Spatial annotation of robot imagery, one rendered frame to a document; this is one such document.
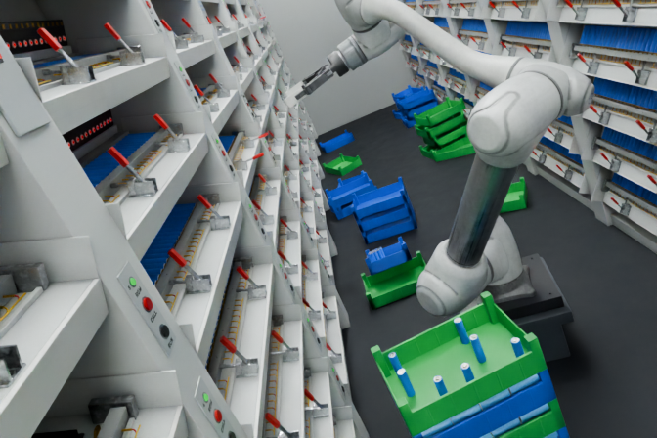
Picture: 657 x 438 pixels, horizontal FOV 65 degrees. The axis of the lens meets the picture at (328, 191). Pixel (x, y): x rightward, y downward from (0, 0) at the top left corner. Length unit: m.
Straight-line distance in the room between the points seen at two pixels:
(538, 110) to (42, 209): 0.92
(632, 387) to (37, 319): 1.55
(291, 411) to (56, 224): 0.73
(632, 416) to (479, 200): 0.74
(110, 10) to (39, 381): 0.92
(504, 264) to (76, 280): 1.31
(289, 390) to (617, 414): 0.92
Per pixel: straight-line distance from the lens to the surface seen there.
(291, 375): 1.27
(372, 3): 1.45
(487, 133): 1.12
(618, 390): 1.77
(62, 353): 0.54
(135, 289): 0.67
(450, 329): 1.26
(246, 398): 0.96
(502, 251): 1.67
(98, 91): 0.83
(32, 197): 0.61
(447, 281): 1.51
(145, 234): 0.77
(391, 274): 2.51
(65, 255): 0.62
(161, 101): 1.27
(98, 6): 1.28
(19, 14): 1.23
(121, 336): 0.65
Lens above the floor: 1.28
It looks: 19 degrees down
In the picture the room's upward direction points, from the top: 24 degrees counter-clockwise
